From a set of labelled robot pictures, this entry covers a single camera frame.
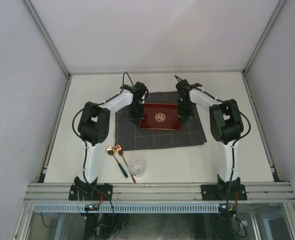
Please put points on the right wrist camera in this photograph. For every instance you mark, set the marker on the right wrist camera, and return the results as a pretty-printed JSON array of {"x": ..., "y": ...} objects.
[{"x": 183, "y": 87}]

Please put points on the gold spoon green handle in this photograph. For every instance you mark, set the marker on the gold spoon green handle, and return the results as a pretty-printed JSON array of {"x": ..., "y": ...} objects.
[{"x": 111, "y": 152}]

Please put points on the grey checked cloth napkin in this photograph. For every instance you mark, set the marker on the grey checked cloth napkin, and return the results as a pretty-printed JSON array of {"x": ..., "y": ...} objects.
[{"x": 131, "y": 137}]

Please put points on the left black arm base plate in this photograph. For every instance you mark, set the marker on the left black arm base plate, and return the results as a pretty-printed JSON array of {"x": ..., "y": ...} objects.
[{"x": 87, "y": 193}]

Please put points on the red rectangular tray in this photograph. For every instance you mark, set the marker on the red rectangular tray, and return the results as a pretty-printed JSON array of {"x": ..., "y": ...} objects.
[{"x": 160, "y": 116}]

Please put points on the right aluminium frame post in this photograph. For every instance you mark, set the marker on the right aluminium frame post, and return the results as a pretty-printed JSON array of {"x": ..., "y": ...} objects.
[{"x": 267, "y": 29}]

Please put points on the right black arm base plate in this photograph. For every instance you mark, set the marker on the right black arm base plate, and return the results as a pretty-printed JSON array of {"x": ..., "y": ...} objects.
[{"x": 211, "y": 192}]

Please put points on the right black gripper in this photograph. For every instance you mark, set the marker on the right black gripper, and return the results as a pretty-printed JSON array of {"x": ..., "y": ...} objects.
[{"x": 185, "y": 115}]

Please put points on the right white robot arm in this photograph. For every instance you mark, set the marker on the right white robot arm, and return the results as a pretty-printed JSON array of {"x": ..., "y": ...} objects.
[{"x": 226, "y": 127}]

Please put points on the left aluminium frame post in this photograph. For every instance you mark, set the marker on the left aluminium frame post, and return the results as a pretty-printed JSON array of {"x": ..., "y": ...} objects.
[{"x": 35, "y": 17}]

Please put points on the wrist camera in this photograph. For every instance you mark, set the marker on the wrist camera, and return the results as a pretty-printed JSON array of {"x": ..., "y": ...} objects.
[
  {"x": 183, "y": 87},
  {"x": 140, "y": 88}
]

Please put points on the grey slotted cable duct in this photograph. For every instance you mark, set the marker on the grey slotted cable duct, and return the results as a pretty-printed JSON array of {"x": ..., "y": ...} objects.
[{"x": 128, "y": 208}]

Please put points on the aluminium frame post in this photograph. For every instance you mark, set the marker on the aluminium frame post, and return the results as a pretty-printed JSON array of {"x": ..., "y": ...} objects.
[
  {"x": 267, "y": 29},
  {"x": 35, "y": 17}
]

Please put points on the clear glass cup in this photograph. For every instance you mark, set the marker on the clear glass cup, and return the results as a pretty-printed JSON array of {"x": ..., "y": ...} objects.
[{"x": 137, "y": 166}]

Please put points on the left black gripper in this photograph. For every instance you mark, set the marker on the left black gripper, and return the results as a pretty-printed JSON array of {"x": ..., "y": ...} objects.
[{"x": 136, "y": 119}]

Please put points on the aluminium front rail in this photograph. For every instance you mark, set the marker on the aluminium front rail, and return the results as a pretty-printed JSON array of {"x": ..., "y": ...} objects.
[{"x": 257, "y": 192}]

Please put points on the rose gold fork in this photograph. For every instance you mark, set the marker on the rose gold fork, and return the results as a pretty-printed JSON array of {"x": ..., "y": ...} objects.
[{"x": 121, "y": 153}]

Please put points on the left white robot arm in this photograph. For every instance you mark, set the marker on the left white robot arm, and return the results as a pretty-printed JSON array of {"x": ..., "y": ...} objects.
[{"x": 92, "y": 125}]

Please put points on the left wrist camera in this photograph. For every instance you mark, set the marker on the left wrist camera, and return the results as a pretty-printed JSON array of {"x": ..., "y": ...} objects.
[{"x": 140, "y": 88}]

